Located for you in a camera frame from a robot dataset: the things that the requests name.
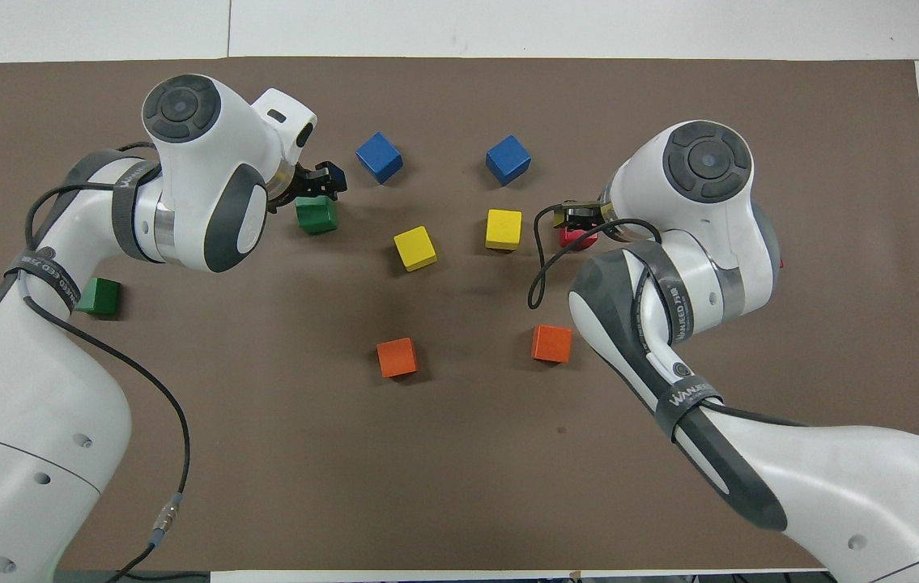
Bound green wooden block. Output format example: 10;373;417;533
74;278;121;317
296;197;339;236

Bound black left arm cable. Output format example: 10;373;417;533
22;142;191;583

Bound brown table mat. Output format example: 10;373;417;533
0;57;919;572

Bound blue wooden block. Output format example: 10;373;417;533
355;132;404;185
485;134;532;187

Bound orange wooden block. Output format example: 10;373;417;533
531;324;573;364
377;337;419;379

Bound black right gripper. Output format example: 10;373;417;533
560;201;607;246

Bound yellow wooden block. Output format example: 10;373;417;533
485;209;523;251
393;225;438;272

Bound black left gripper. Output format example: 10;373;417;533
266;162;347;213

